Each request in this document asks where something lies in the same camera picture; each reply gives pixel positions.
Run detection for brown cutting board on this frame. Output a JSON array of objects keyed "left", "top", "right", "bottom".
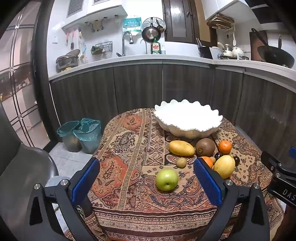
[{"left": 249, "top": 31, "right": 269, "bottom": 62}]

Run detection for green dish soap bottle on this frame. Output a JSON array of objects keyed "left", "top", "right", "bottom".
[{"left": 151, "top": 38, "right": 161, "bottom": 55}]

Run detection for trash bin with teal bag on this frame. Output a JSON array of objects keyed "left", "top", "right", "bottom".
[
  {"left": 73, "top": 118, "right": 102, "bottom": 154},
  {"left": 57, "top": 121, "right": 81, "bottom": 153}
]

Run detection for patterned paisley tablecloth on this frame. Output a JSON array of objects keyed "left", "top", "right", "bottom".
[{"left": 65, "top": 108, "right": 285, "bottom": 241}]

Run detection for dark wooden door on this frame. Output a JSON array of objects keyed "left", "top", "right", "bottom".
[{"left": 162, "top": 0, "right": 200, "bottom": 44}]

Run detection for orange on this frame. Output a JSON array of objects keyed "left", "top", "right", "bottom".
[
  {"left": 200, "top": 156, "right": 213, "bottom": 168},
  {"left": 218, "top": 140, "right": 232, "bottom": 155}
]

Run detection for chrome faucet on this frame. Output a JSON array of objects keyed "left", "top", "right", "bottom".
[{"left": 122, "top": 32, "right": 134, "bottom": 56}]

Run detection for teal and white package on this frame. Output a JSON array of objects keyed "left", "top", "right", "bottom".
[{"left": 122, "top": 16, "right": 142, "bottom": 33}]

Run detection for yellow mango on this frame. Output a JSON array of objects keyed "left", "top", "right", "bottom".
[{"left": 168, "top": 140, "right": 196, "bottom": 157}]

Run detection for yellow lemon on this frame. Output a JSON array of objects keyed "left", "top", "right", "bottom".
[{"left": 213, "top": 155, "right": 236, "bottom": 179}]

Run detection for white kitchen countertop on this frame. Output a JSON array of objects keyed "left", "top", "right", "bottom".
[{"left": 48, "top": 54, "right": 296, "bottom": 80}]

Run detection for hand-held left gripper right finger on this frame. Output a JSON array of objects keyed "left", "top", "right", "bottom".
[{"left": 193, "top": 158, "right": 271, "bottom": 241}]

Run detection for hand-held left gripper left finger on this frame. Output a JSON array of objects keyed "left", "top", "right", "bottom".
[{"left": 23, "top": 157, "right": 109, "bottom": 241}]

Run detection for white scalloped bowl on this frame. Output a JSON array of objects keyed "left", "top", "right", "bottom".
[{"left": 154, "top": 99, "right": 223, "bottom": 139}]

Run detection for black wire basket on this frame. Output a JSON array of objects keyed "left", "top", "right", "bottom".
[{"left": 91, "top": 41, "right": 113, "bottom": 55}]

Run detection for white dish brush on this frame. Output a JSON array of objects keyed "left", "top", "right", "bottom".
[{"left": 79, "top": 43, "right": 86, "bottom": 64}]

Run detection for stacked metal pots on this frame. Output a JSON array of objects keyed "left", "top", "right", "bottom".
[{"left": 55, "top": 49, "right": 81, "bottom": 72}]

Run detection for brown kiwi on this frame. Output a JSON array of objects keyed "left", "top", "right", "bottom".
[{"left": 196, "top": 138, "right": 216, "bottom": 157}]

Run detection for white lidded pot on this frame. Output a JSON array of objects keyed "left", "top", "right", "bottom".
[{"left": 232, "top": 46, "right": 245, "bottom": 58}]

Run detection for grey chair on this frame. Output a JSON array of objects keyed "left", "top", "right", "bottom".
[{"left": 0, "top": 100, "right": 70, "bottom": 188}]

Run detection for black knife block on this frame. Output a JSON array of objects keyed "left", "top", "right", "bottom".
[{"left": 196, "top": 38, "right": 213, "bottom": 59}]

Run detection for hanging kitchen utensils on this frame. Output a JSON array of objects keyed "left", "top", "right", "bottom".
[{"left": 65, "top": 29, "right": 82, "bottom": 49}]

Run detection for black wok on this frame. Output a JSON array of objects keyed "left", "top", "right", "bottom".
[{"left": 251, "top": 28, "right": 295, "bottom": 68}]

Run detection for glass sliding door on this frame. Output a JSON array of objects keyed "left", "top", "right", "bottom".
[{"left": 0, "top": 0, "right": 52, "bottom": 151}]

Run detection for green apple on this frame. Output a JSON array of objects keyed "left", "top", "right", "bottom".
[{"left": 155, "top": 169, "right": 179, "bottom": 192}]

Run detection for round metal splatter screen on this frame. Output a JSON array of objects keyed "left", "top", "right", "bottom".
[{"left": 142, "top": 17, "right": 165, "bottom": 33}]

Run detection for dark wood kitchen cabinets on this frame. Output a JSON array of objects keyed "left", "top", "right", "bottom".
[{"left": 49, "top": 61, "right": 296, "bottom": 163}]

